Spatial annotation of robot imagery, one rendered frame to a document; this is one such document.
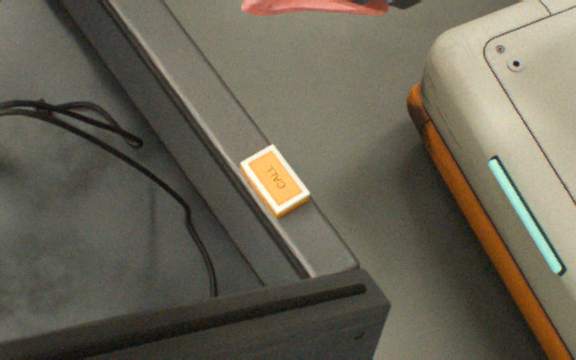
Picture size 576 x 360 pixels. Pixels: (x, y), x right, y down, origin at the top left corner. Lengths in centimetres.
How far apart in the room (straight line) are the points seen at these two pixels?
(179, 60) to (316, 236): 18
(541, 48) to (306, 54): 45
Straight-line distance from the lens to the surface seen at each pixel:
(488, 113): 183
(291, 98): 212
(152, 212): 110
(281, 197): 96
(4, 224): 110
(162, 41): 104
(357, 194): 204
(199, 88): 101
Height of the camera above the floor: 182
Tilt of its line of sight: 63 degrees down
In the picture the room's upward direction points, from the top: 8 degrees clockwise
